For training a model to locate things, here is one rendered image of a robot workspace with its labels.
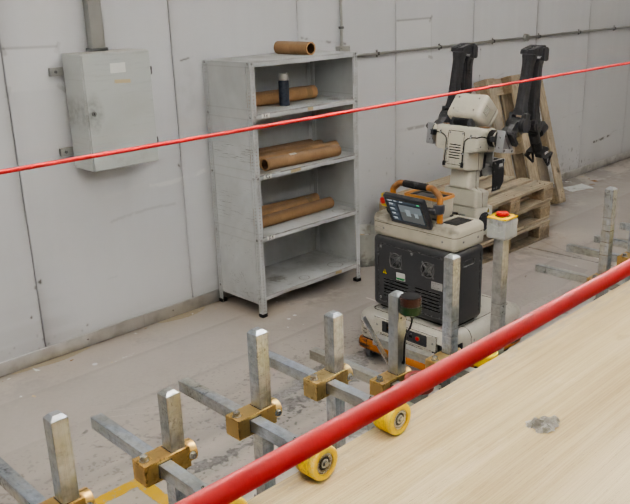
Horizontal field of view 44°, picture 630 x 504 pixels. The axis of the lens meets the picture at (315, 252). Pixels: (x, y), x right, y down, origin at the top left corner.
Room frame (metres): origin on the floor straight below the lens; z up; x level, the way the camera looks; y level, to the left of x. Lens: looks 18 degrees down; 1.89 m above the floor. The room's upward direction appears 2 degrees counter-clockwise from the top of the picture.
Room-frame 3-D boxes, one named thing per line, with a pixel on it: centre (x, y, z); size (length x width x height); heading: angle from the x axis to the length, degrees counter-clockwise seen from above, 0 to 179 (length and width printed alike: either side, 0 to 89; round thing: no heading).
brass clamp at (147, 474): (1.47, 0.34, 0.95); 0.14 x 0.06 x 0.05; 134
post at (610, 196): (2.87, -1.13, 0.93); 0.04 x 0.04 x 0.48; 44
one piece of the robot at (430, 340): (3.69, -0.45, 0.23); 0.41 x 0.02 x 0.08; 43
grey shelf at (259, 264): (4.96, 0.16, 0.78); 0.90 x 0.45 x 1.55; 134
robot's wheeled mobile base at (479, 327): (3.92, -0.67, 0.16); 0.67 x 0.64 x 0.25; 133
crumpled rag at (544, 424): (1.64, -0.53, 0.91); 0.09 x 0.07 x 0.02; 110
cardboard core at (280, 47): (5.04, 0.09, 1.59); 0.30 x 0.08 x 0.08; 44
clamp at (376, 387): (1.98, -0.21, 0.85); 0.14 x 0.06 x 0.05; 134
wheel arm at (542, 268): (2.87, -1.06, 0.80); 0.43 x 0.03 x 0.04; 44
